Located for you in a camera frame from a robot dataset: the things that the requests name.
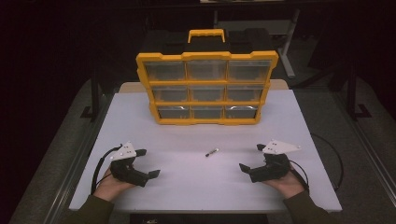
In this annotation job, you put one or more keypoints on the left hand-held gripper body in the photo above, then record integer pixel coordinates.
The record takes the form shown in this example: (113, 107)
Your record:
(127, 174)

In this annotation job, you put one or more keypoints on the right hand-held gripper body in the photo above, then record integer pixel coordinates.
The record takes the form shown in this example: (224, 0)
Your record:
(274, 168)

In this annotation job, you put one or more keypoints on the small screw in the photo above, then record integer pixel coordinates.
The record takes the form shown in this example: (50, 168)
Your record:
(212, 152)

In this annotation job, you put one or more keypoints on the yellow black organizer cabinet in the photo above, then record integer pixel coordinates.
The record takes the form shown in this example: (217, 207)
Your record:
(205, 56)

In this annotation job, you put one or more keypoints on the person's right hand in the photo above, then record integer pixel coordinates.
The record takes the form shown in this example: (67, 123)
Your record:
(288, 186)

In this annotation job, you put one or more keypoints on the person's left hand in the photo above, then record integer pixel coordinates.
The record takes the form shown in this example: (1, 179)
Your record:
(109, 188)

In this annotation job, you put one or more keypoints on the black metal stand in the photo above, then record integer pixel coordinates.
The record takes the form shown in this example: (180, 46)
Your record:
(351, 99)
(95, 99)

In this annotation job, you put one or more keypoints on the grid of clear drawers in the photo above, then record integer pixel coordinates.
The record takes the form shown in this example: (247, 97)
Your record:
(206, 70)

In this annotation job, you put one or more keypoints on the aluminium frame rail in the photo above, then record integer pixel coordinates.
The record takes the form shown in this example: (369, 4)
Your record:
(77, 161)
(370, 155)

